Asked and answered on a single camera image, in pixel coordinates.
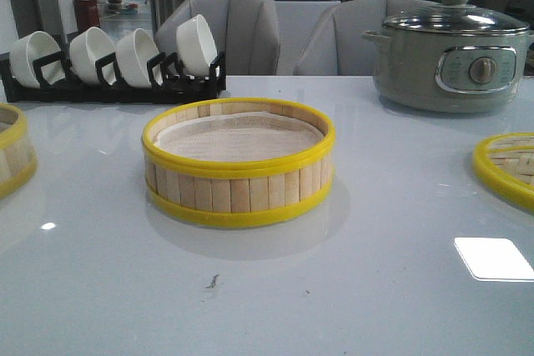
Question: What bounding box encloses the grey-green electric cooking pot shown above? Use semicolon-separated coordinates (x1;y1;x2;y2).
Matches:
362;28;533;113

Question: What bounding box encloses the glass pot lid with knob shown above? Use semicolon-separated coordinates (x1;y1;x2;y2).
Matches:
382;0;530;36

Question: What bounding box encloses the red bin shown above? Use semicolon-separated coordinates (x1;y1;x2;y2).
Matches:
73;0;100;33

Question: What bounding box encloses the grey chair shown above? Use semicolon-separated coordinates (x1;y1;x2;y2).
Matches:
294;0;433;76
154;0;280;76

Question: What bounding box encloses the grey chair right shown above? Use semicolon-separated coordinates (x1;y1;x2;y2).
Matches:
294;0;433;76

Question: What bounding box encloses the black bowl rack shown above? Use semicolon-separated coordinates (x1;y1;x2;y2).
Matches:
1;50;226;105

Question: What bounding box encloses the white paper steamer liner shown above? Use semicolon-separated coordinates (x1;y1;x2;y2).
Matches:
155;112;324;163

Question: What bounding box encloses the grey chair left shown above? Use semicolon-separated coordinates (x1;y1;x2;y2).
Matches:
154;0;280;76

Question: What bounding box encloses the white bowl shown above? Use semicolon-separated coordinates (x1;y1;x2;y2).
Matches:
115;28;160;88
69;27;115;85
176;14;218;78
9;31;60;88

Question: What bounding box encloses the bamboo steamer lid yellow rim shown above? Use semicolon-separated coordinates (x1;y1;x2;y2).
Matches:
472;133;533;212

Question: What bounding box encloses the bamboo steamer basket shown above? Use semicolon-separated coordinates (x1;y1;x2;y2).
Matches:
1;103;38;198
142;98;335;228

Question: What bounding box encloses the white bowl far left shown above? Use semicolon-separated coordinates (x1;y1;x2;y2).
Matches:
9;31;60;88

